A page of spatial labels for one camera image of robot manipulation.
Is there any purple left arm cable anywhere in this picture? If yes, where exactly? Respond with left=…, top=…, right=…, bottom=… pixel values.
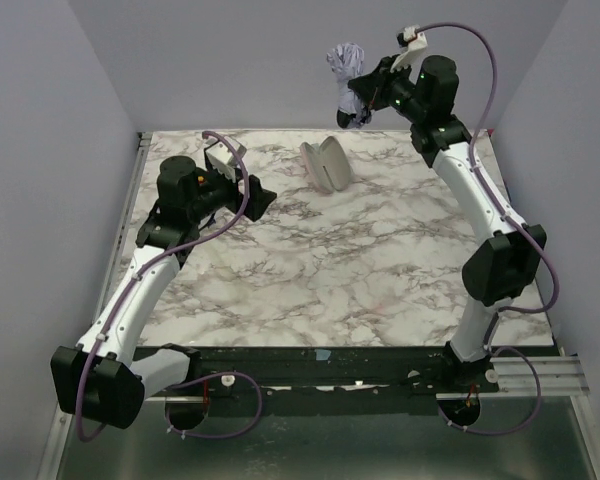
left=74, top=130, right=264, bottom=444

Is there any aluminium frame rail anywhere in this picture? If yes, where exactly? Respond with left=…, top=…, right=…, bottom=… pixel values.
left=492, top=356, right=590, bottom=398

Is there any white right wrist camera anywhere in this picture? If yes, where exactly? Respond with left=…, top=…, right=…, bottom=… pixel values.
left=390, top=25, right=428, bottom=72

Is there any pink umbrella case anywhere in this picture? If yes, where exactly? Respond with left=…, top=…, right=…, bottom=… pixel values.
left=300, top=136, right=353, bottom=194

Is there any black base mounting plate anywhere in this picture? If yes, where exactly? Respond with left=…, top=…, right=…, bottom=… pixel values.
left=120, top=343, right=558, bottom=401

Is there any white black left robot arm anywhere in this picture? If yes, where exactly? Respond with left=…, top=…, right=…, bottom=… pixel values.
left=50, top=156, right=277, bottom=442

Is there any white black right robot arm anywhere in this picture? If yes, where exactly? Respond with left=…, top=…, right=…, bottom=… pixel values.
left=347, top=55, right=547, bottom=364

